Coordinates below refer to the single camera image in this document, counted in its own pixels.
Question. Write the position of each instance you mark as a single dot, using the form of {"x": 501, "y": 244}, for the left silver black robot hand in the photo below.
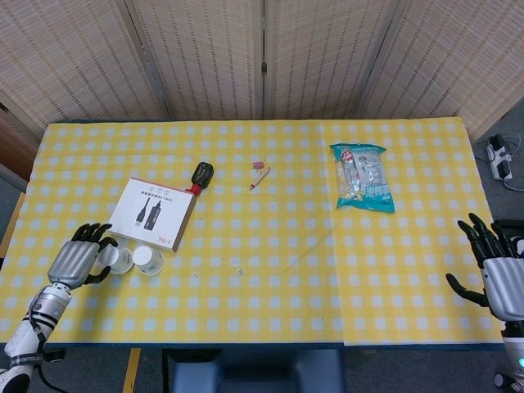
{"x": 73, "y": 262}

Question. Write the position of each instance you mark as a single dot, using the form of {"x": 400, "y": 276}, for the yellow white checkered tablecloth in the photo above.
{"x": 262, "y": 229}

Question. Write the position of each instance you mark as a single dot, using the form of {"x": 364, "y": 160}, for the white power strip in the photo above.
{"x": 499, "y": 157}

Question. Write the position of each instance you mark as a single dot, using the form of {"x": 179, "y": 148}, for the beige woven screen panel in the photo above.
{"x": 204, "y": 57}
{"x": 73, "y": 57}
{"x": 462, "y": 61}
{"x": 327, "y": 57}

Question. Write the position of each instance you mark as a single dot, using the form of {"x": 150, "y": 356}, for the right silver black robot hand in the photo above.
{"x": 503, "y": 286}

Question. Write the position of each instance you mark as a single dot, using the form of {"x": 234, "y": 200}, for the white paper cup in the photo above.
{"x": 147, "y": 260}
{"x": 118, "y": 260}

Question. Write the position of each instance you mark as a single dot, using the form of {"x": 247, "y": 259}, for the black white floor device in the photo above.
{"x": 516, "y": 235}

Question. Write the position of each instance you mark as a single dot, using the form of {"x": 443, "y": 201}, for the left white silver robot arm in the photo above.
{"x": 34, "y": 319}

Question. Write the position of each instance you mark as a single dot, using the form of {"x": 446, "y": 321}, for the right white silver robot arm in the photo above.
{"x": 515, "y": 348}

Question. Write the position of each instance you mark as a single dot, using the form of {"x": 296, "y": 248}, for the teal snack bag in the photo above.
{"x": 364, "y": 178}

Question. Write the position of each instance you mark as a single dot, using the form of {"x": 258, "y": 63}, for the short wooden pencil stub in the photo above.
{"x": 259, "y": 177}

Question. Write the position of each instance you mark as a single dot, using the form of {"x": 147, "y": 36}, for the brown wooden cabinet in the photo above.
{"x": 14, "y": 143}

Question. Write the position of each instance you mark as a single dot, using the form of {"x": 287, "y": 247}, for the black red handheld device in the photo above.
{"x": 202, "y": 175}

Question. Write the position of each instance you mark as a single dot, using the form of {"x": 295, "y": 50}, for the pink eraser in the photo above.
{"x": 258, "y": 165}

